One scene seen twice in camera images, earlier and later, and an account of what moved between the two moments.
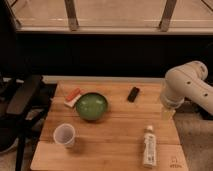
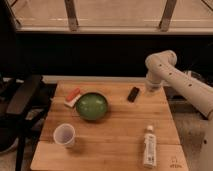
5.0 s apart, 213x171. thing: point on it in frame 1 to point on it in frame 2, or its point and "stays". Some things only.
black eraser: [133, 94] stays
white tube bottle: [150, 147] stays
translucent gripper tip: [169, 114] to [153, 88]
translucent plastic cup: [64, 134] stays
